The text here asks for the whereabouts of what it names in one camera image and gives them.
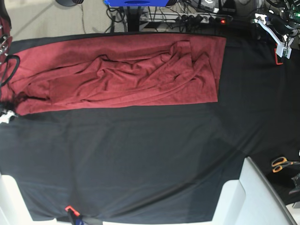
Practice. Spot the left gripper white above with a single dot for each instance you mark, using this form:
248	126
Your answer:
282	32

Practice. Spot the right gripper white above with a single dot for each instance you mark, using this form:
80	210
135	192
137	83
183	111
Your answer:
6	115

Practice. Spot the red long-sleeve T-shirt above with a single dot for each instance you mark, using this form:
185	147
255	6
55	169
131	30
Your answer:
117	71

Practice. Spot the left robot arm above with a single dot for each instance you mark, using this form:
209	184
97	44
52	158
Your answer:
288	10

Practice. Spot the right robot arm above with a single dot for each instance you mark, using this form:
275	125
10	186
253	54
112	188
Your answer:
5	43

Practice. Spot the orange and black clamp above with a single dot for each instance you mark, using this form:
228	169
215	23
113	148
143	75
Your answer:
278	60

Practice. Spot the white foam block left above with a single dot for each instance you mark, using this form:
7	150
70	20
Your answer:
13	210

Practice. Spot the white foam block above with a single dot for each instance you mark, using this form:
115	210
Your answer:
13	210
251	200

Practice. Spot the white power strip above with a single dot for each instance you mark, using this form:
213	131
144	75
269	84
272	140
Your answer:
175	17

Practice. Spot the orange clamp at bottom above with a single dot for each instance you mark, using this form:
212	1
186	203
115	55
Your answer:
72	211

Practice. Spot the white foam block right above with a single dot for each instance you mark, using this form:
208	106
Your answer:
251	200

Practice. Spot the blue plastic bin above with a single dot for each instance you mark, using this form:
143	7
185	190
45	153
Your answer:
136	3

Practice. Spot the black table cloth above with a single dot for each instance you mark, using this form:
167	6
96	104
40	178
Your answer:
159	164

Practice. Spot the yellow-handled scissors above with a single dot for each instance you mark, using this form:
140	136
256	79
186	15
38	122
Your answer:
282	162

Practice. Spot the black metal bracket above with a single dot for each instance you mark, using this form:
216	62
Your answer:
296	181

